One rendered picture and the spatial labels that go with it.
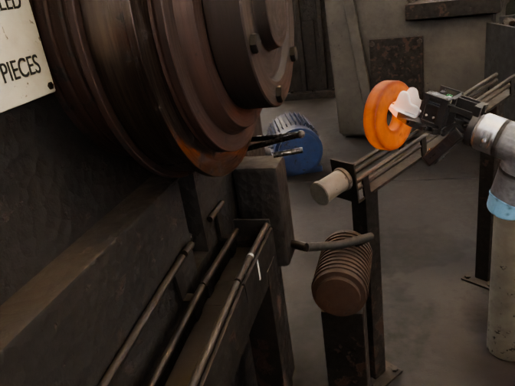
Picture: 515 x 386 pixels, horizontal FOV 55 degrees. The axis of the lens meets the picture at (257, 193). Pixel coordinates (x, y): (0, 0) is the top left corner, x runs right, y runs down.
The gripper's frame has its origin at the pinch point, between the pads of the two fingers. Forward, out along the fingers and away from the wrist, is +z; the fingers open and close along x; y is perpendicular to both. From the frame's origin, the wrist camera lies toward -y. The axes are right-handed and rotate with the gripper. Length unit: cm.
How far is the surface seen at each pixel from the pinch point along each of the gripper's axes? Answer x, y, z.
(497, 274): -29, -49, -29
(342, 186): 9.4, -18.8, 2.9
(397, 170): -12.2, -21.3, 0.2
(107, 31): 70, 28, -2
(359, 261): 14.5, -31.9, -8.4
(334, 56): -183, -62, 142
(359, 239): 12.2, -28.0, -5.8
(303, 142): -110, -89, 105
